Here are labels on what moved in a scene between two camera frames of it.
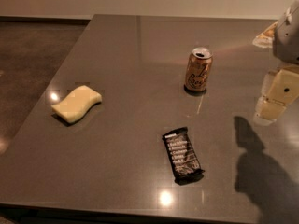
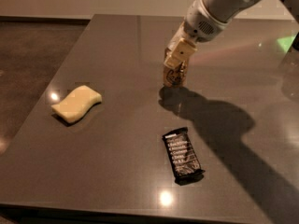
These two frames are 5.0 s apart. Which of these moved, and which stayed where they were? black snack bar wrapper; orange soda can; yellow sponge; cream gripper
Moved: cream gripper; orange soda can
Stayed: black snack bar wrapper; yellow sponge
